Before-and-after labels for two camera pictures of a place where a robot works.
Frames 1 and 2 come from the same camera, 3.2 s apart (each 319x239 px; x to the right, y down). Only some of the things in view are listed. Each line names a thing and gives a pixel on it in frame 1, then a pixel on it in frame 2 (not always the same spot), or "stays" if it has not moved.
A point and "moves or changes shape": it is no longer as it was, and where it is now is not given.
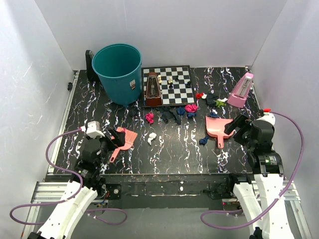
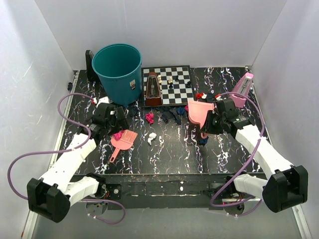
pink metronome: x=239 y=92 stays
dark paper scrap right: x=211 y=99 stays
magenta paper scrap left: x=149 y=117 stays
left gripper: x=117 y=142 → x=120 y=124
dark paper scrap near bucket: x=133 y=111 stays
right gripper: x=242 y=121 → x=207 y=127
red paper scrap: x=198 y=95 stays
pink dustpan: x=215 y=127 moves or changes shape
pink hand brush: x=130 y=137 stays
